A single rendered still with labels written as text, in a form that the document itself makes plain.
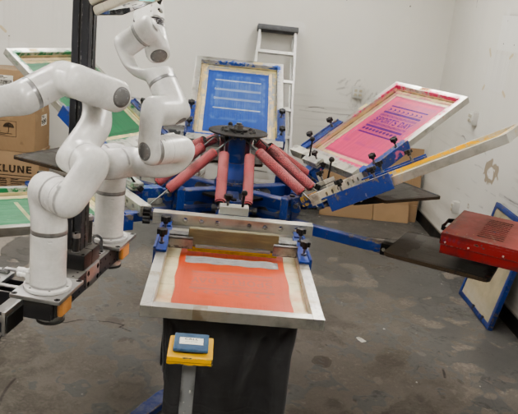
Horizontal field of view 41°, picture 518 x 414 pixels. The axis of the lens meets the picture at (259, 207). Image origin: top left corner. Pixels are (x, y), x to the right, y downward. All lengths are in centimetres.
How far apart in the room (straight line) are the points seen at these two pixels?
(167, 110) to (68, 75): 33
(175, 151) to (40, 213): 42
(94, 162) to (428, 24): 549
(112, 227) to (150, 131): 45
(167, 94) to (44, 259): 56
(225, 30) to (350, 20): 118
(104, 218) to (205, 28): 461
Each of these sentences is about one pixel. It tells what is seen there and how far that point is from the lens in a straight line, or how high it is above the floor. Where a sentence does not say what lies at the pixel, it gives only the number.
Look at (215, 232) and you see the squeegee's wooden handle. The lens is 272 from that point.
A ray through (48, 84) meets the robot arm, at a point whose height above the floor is 168.
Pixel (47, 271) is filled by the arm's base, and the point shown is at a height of 120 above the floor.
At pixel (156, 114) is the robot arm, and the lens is 193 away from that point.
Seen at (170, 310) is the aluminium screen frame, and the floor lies 98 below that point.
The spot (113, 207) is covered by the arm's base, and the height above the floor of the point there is 125.
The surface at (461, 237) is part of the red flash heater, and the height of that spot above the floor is 110.
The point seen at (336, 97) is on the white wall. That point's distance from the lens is 685.
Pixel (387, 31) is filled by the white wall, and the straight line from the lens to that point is 689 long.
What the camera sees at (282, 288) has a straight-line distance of 251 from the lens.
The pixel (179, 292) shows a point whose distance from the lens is 240.
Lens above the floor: 192
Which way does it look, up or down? 16 degrees down
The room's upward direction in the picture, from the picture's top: 6 degrees clockwise
